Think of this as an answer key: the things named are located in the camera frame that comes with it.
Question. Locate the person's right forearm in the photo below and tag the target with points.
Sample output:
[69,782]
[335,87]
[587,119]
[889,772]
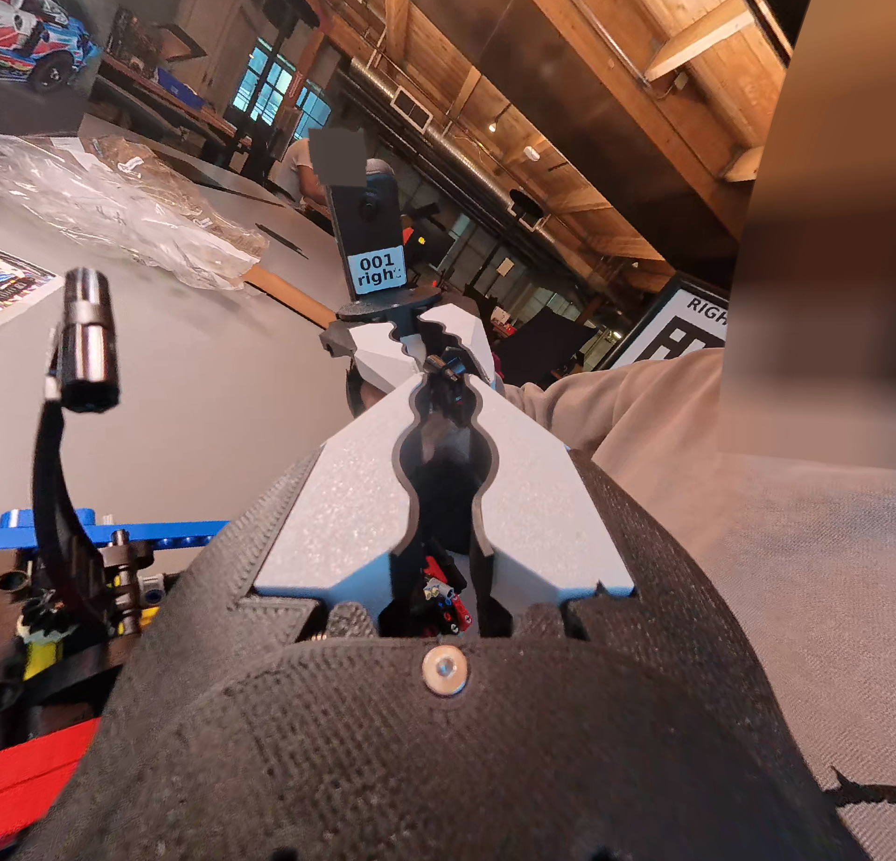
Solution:
[630,399]

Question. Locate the brown cardboard sheet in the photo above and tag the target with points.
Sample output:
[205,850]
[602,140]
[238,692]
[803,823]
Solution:
[280,287]

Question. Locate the lego car chassis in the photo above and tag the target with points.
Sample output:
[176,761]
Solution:
[42,770]

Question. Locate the person's right hand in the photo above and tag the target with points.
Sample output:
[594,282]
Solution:
[441,437]

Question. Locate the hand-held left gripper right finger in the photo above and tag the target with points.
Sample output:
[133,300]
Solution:
[553,525]

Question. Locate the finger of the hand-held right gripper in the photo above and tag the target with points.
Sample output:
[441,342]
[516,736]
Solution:
[462,332]
[378,357]

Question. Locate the black framed marker sign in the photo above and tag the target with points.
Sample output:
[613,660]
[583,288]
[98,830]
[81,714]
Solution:
[700,315]

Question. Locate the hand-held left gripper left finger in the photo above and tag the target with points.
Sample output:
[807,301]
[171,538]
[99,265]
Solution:
[336,518]

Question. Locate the holographic sticker sheet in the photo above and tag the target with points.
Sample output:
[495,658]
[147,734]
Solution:
[21,287]

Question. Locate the black lego set box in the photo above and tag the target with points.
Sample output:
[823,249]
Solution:
[42,21]

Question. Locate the small black lego assembly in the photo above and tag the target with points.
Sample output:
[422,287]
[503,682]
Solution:
[444,381]

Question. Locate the clear plastic bag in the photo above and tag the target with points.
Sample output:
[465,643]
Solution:
[105,196]

